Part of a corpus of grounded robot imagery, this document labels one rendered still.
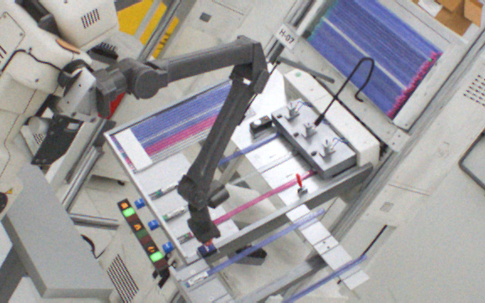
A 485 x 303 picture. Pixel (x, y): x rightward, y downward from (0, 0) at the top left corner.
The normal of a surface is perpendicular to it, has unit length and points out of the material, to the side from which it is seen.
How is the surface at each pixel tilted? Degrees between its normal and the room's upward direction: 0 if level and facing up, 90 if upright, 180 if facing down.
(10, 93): 90
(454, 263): 90
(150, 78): 75
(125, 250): 90
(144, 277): 90
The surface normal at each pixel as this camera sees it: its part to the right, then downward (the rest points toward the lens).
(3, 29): -0.44, -0.12
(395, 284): -0.67, -0.17
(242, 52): 0.55, 0.38
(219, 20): 0.51, 0.61
